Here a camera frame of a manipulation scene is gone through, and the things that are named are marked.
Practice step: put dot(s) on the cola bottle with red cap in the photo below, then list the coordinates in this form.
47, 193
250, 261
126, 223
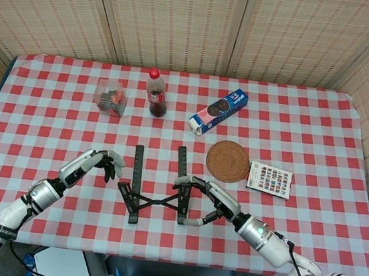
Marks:
156, 104

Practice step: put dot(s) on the blue cookie box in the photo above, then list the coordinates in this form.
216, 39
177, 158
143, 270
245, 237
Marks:
218, 110

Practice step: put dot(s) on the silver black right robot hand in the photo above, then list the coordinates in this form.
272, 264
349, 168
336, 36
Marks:
225, 202

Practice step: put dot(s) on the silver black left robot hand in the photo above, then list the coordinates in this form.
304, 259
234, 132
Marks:
80, 165

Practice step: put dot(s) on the bamboo folding screen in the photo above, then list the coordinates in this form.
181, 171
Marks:
185, 20

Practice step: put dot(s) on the red white checked tablecloth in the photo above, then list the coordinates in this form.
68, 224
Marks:
55, 122

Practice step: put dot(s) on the round woven rattan coaster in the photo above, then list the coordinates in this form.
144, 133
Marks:
228, 160

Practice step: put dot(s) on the small blue object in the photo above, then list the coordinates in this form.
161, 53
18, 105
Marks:
29, 260

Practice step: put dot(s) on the clear bag of snacks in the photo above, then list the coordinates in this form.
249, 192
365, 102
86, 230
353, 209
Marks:
110, 100

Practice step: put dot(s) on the flat box with picture grid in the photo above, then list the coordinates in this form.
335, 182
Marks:
270, 180

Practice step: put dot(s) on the black folding stand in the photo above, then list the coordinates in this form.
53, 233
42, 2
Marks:
138, 166

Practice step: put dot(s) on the white flat panel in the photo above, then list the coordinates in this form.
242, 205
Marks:
60, 267

